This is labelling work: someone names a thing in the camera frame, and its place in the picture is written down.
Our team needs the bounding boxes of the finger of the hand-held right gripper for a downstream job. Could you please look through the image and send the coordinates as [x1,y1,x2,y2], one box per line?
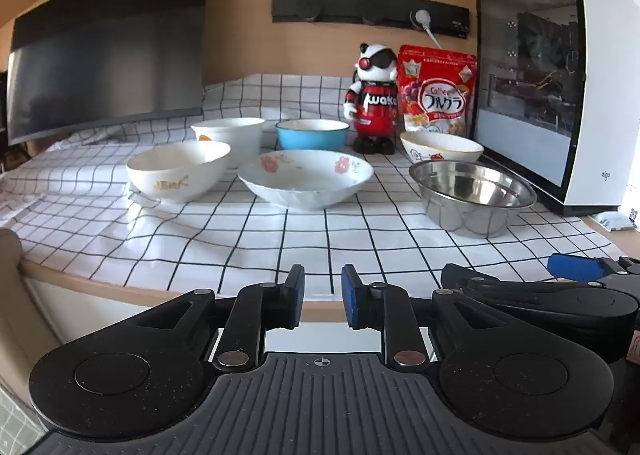
[547,253,640,286]
[441,264,640,316]

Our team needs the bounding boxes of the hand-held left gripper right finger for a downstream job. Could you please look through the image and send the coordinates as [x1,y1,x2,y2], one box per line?
[341,264,522,373]

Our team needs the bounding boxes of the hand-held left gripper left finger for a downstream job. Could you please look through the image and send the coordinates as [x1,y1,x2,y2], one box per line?
[120,264,306,373]

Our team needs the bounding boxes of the stainless steel bowl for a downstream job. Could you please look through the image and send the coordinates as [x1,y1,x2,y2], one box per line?
[408,160,538,239]

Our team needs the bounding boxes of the white floral shallow bowl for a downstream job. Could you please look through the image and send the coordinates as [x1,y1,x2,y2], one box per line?
[236,150,375,212]

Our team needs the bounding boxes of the blue enamel bowl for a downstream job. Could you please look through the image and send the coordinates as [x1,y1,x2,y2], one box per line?
[275,118,351,152]

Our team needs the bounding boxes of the white paper bowl orange label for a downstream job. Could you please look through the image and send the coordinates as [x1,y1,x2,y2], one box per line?
[190,117,266,171]

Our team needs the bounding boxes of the white bowl with gold rim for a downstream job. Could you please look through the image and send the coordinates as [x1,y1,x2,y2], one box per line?
[399,130,485,165]

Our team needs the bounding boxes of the white bowl with yellow print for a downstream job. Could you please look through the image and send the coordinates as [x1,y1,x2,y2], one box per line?
[126,141,232,206]

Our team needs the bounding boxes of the white blue packet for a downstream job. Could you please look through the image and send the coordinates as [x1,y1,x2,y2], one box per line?
[587,212,638,235]

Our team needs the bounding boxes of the white black checked tablecloth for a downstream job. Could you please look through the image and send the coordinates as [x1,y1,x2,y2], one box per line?
[0,72,601,298]

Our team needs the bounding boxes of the white glass computer case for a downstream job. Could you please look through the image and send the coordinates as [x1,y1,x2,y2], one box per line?
[472,0,640,218]

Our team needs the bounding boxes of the red black robot toy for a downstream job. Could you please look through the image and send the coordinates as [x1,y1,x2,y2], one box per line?
[344,41,401,155]

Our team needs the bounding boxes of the red cereal bag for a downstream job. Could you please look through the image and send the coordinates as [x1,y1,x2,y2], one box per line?
[397,44,478,138]

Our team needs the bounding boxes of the beige chair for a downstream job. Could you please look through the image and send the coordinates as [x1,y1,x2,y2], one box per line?
[0,227,63,416]

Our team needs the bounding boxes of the black computer monitor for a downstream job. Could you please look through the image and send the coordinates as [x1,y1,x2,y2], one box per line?
[5,0,213,146]

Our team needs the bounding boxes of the white power cable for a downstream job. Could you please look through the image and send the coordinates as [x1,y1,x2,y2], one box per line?
[422,26,446,52]

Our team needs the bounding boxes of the black wall power strip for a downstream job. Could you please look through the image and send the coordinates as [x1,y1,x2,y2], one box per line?
[271,0,471,38]

